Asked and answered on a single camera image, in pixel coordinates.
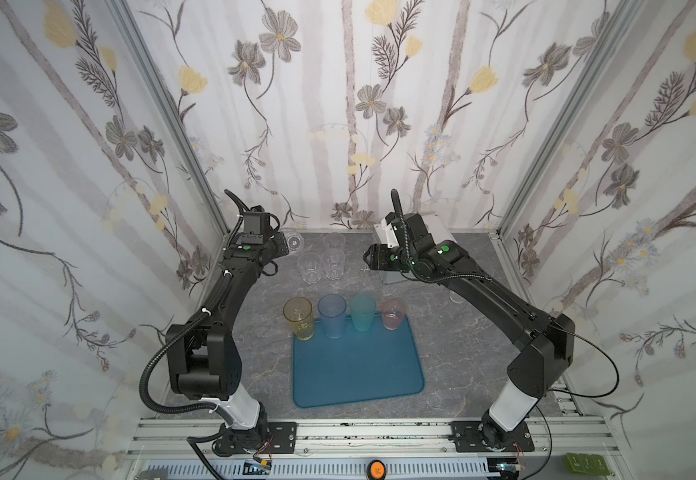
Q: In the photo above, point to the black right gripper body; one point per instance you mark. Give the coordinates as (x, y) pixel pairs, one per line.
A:
(374, 257)

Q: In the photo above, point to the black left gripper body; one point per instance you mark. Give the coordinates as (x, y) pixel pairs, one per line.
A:
(272, 250)

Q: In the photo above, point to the clear faceted glass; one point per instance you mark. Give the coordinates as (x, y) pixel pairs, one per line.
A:
(333, 258)
(294, 240)
(310, 267)

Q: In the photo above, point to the pink plastic cup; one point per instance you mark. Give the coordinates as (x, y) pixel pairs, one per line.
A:
(393, 312)

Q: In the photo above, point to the teal plastic cup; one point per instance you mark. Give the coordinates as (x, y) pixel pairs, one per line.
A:
(362, 308)

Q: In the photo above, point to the yellow plastic cup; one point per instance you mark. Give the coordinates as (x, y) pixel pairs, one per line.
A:
(298, 312)

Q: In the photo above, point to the blue plastic cup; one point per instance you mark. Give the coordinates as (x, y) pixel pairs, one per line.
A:
(332, 310)

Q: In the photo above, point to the teal plastic tray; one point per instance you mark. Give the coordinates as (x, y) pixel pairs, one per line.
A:
(357, 367)

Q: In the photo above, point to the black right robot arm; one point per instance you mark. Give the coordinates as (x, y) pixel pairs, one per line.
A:
(545, 343)

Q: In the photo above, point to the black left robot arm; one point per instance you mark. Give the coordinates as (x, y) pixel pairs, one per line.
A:
(204, 362)

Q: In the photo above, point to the silver aluminium first aid case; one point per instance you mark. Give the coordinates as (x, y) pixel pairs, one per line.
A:
(438, 240)

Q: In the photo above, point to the clear glass front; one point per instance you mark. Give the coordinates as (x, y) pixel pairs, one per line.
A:
(456, 298)

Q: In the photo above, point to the orange black knob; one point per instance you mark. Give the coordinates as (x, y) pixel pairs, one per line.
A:
(376, 470)

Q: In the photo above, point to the green circuit board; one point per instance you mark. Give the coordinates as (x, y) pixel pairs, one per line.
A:
(587, 464)

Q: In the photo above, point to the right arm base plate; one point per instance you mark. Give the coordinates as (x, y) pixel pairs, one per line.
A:
(476, 437)

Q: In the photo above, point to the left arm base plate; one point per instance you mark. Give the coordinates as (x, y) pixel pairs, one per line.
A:
(270, 438)

